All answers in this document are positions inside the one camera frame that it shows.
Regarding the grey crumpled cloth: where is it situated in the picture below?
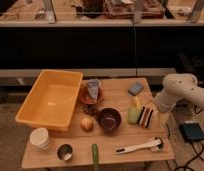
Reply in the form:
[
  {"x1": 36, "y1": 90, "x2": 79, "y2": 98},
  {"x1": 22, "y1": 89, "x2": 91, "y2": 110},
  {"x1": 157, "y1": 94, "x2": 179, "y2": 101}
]
[{"x1": 87, "y1": 79, "x2": 99, "y2": 101}]

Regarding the black power box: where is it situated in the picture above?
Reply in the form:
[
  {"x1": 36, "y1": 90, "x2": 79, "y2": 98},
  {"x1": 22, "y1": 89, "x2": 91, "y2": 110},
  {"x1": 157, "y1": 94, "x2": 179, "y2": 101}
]
[{"x1": 179, "y1": 123, "x2": 204, "y2": 142}]

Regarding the white paper cup stack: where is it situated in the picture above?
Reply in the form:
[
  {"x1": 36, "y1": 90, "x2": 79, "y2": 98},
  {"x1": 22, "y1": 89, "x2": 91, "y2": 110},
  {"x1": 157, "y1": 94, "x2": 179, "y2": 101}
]
[{"x1": 29, "y1": 128, "x2": 50, "y2": 149}]

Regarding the dark grape cluster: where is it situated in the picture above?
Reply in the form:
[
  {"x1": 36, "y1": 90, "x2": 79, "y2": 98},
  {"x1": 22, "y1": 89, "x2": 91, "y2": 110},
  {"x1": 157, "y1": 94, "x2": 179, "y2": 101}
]
[{"x1": 83, "y1": 105, "x2": 99, "y2": 116}]

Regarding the yellow round fruit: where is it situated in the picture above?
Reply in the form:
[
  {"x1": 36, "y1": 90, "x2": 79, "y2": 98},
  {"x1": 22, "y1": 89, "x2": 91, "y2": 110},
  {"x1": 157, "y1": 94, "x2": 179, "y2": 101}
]
[{"x1": 81, "y1": 117, "x2": 93, "y2": 132}]

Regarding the wooden table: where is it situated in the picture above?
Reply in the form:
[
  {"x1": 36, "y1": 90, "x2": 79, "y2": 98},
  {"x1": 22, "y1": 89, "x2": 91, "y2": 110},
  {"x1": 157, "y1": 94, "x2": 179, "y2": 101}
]
[{"x1": 22, "y1": 78, "x2": 174, "y2": 169}]

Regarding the dark purple bowl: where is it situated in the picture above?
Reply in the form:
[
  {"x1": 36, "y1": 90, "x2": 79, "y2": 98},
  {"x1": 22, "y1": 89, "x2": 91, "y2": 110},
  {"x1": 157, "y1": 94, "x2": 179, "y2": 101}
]
[{"x1": 97, "y1": 108, "x2": 122, "y2": 133}]

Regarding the yellow plastic bin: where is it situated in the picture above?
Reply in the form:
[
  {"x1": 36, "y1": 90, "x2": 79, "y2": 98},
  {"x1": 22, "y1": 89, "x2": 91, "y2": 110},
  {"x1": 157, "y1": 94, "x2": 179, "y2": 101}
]
[{"x1": 15, "y1": 70, "x2": 83, "y2": 131}]

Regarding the striped toy cake slice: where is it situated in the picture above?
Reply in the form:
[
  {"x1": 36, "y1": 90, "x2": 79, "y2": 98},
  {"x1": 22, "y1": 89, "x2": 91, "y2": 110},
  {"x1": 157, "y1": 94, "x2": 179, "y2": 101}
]
[{"x1": 138, "y1": 107, "x2": 153, "y2": 128}]

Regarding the blue sponge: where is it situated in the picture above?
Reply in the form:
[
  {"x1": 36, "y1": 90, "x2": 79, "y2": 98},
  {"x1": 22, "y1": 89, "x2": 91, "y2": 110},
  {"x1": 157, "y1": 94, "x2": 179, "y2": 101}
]
[{"x1": 128, "y1": 82, "x2": 143, "y2": 96}]

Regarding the white handled brush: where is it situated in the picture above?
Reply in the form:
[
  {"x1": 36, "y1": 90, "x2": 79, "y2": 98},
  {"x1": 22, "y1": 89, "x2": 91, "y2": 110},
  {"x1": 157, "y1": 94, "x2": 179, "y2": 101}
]
[{"x1": 115, "y1": 138, "x2": 163, "y2": 155}]

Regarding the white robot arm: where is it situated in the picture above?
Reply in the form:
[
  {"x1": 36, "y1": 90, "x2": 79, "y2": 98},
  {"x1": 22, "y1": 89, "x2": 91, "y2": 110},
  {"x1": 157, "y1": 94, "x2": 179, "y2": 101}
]
[{"x1": 154, "y1": 73, "x2": 204, "y2": 113}]

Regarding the orange plate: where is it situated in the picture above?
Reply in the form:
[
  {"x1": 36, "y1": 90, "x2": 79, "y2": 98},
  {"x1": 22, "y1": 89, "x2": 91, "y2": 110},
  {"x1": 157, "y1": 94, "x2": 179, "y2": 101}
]
[{"x1": 78, "y1": 87, "x2": 103, "y2": 105}]

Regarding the small metal cup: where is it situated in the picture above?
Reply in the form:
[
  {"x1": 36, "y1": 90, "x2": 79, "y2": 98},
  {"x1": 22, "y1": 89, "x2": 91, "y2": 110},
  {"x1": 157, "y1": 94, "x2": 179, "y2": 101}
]
[{"x1": 57, "y1": 144, "x2": 73, "y2": 161}]

